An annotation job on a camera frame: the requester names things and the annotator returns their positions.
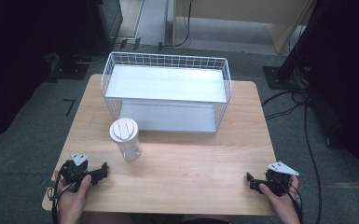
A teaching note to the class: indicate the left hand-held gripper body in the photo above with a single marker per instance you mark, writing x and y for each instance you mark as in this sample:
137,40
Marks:
74,172

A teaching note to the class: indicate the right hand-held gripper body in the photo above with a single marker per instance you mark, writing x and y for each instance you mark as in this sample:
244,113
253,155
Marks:
279,182

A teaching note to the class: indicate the clear bottle with white lid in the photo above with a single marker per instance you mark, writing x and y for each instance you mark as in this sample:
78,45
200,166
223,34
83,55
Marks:
125,132

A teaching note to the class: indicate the person's right hand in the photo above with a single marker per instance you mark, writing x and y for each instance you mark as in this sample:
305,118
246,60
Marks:
284,208

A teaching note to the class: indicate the person's left hand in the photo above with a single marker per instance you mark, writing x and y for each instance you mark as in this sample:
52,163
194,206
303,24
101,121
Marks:
71,202

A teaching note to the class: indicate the dark stand foot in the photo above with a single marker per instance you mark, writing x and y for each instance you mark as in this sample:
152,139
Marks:
70,68

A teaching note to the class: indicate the dark equipment box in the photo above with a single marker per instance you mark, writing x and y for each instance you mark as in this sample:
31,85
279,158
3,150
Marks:
107,21

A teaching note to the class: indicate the light wooden cabinet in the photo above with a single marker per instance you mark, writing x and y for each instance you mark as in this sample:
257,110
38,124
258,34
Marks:
245,7

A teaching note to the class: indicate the black stand base plate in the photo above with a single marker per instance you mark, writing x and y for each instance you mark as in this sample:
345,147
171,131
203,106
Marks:
275,77

